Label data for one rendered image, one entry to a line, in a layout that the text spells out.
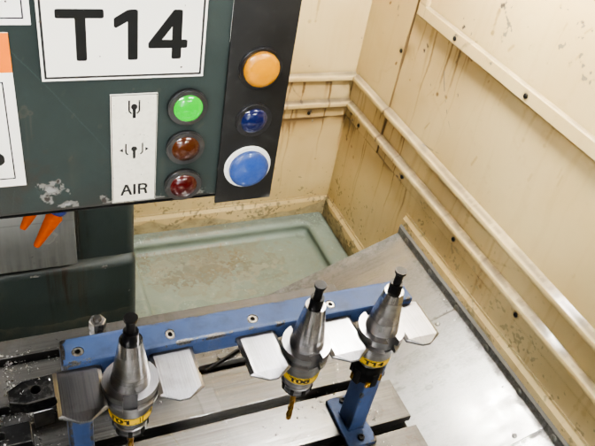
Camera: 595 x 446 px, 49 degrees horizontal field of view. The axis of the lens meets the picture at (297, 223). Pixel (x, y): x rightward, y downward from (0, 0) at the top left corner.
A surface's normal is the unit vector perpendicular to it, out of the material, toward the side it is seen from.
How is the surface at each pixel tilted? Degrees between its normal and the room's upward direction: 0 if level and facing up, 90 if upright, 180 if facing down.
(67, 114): 90
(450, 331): 24
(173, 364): 0
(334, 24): 90
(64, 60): 90
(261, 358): 0
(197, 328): 0
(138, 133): 90
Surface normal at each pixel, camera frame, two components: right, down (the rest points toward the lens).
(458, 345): -0.22, -0.65
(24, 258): 0.36, 0.62
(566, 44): -0.92, 0.12
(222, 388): 0.16, -0.76
